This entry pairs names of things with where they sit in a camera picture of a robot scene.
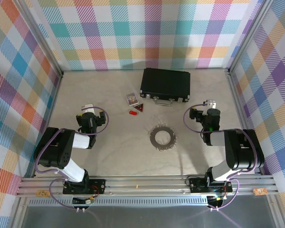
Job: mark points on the small red key fob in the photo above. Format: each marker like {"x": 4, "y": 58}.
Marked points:
{"x": 133, "y": 112}

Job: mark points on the aluminium corner post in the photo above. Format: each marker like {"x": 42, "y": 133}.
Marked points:
{"x": 41, "y": 39}
{"x": 249, "y": 35}

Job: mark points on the aluminium side rail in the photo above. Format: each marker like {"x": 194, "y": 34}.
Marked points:
{"x": 51, "y": 114}
{"x": 237, "y": 107}

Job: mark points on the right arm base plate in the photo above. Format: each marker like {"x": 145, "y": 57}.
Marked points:
{"x": 197, "y": 185}

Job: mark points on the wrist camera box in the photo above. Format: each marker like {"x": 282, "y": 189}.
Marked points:
{"x": 210, "y": 104}
{"x": 88, "y": 108}

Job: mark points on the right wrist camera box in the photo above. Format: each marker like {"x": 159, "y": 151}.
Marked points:
{"x": 210, "y": 104}

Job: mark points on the aluminium mounting rail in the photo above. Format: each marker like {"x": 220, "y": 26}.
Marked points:
{"x": 145, "y": 191}

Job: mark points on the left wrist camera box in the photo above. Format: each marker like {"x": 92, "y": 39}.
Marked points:
{"x": 88, "y": 108}

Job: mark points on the orange label tag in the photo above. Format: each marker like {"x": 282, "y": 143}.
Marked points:
{"x": 260, "y": 191}
{"x": 43, "y": 193}

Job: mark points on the black carrying case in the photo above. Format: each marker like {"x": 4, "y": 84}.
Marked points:
{"x": 165, "y": 83}

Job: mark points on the black connector bracket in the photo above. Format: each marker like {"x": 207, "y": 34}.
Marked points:
{"x": 79, "y": 202}
{"x": 216, "y": 202}

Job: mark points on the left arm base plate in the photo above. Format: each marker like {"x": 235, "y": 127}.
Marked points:
{"x": 98, "y": 186}

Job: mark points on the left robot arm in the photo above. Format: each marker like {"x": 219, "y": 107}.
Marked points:
{"x": 59, "y": 147}

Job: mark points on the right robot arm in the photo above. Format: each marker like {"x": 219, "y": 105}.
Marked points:
{"x": 240, "y": 147}

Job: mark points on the small card box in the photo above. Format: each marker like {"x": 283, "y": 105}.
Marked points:
{"x": 132, "y": 98}

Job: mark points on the black red triangular tag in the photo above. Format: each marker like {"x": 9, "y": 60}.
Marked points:
{"x": 140, "y": 108}

